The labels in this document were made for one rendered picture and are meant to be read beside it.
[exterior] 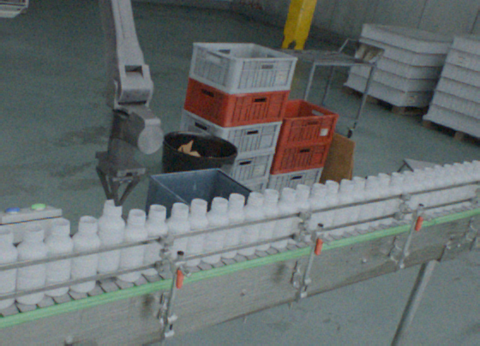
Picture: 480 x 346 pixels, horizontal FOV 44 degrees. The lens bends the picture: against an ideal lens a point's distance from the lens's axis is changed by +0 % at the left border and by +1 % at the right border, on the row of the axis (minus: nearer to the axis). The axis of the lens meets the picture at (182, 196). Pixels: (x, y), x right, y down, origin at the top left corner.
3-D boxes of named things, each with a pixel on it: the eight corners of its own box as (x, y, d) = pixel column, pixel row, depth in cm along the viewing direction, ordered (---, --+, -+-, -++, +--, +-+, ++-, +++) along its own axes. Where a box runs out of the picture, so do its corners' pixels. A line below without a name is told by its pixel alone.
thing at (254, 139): (216, 161, 380) (223, 128, 371) (175, 140, 406) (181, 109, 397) (276, 151, 420) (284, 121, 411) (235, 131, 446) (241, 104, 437)
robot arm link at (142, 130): (145, 74, 118) (106, 75, 113) (178, 92, 110) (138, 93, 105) (138, 131, 123) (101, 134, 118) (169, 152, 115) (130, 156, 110)
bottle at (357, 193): (356, 228, 182) (371, 180, 176) (351, 235, 177) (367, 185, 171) (337, 221, 185) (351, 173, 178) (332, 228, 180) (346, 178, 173)
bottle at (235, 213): (215, 245, 157) (227, 189, 150) (237, 251, 156) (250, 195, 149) (211, 255, 151) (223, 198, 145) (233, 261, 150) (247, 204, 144)
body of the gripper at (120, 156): (120, 158, 127) (124, 125, 124) (145, 176, 120) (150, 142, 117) (93, 159, 124) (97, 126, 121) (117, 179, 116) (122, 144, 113)
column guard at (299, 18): (291, 56, 1096) (305, -7, 1051) (276, 50, 1124) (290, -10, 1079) (305, 56, 1119) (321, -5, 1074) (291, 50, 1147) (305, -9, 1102)
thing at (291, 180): (266, 202, 446) (272, 175, 437) (230, 181, 474) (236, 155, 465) (317, 192, 483) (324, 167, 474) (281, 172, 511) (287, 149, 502)
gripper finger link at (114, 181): (120, 194, 129) (126, 155, 126) (137, 209, 124) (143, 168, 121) (93, 198, 126) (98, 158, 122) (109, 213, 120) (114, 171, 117)
